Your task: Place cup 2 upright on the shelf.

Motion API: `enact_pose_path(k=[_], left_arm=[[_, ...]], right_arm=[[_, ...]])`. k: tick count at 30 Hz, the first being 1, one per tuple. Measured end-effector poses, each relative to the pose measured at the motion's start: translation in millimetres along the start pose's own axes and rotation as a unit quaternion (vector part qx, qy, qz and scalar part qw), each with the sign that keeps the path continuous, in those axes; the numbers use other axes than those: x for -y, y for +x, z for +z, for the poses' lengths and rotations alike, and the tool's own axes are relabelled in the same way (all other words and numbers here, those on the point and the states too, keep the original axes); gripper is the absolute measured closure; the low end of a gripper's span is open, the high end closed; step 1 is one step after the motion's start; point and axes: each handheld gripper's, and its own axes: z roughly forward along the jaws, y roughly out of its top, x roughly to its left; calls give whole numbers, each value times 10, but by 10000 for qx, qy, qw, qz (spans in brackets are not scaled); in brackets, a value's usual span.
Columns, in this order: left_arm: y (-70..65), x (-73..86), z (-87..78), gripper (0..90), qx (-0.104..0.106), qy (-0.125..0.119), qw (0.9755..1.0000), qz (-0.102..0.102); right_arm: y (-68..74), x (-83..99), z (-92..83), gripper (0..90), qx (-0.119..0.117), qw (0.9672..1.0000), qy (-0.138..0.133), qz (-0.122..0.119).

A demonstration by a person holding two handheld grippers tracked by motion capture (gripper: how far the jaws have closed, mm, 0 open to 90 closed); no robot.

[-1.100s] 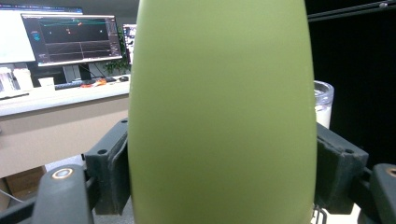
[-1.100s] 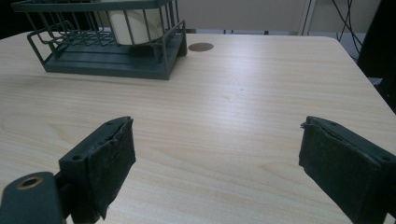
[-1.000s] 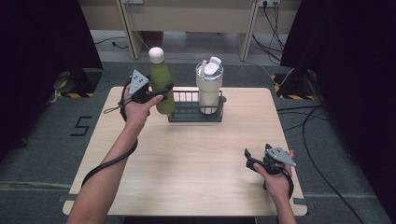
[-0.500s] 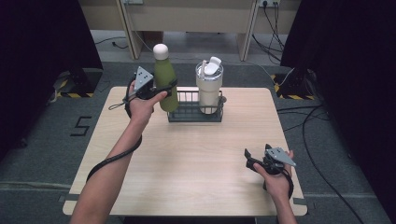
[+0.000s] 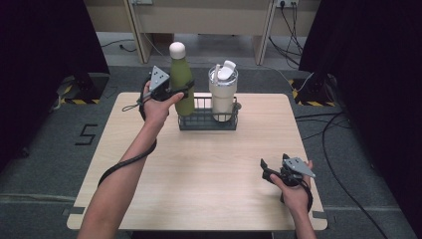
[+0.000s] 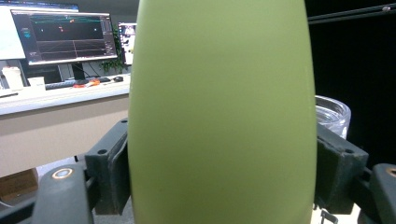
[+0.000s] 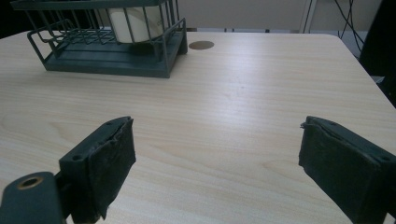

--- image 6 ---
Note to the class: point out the white tumbler with clear lid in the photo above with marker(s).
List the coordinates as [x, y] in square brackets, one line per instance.
[331, 116]

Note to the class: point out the small computer monitor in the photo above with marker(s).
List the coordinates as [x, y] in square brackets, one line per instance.
[127, 42]

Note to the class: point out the black curtain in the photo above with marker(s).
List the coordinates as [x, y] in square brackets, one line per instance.
[358, 62]

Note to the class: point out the green potted plant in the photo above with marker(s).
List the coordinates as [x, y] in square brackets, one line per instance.
[113, 63]

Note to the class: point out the brown cardboard box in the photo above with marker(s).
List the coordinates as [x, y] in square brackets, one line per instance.
[17, 186]

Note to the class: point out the white screen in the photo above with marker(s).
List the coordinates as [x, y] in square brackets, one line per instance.
[9, 34]

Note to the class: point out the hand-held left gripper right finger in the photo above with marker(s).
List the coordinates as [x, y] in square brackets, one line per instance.
[337, 174]

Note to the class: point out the orange object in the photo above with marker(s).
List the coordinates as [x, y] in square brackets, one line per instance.
[88, 83]

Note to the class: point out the green bottle with white cap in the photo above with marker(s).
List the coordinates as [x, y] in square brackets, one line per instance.
[222, 112]

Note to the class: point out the large dark computer monitor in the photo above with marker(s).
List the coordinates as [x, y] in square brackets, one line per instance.
[67, 35]

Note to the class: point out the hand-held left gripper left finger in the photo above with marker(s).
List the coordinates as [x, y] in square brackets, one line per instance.
[109, 174]

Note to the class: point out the white container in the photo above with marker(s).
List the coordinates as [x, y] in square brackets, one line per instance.
[12, 77]

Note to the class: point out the black metal bar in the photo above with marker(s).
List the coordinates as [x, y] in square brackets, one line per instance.
[351, 14]

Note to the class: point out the beige desk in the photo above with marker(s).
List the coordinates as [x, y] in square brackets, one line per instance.
[62, 124]

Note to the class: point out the black computer mouse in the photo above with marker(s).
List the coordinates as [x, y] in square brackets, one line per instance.
[118, 79]

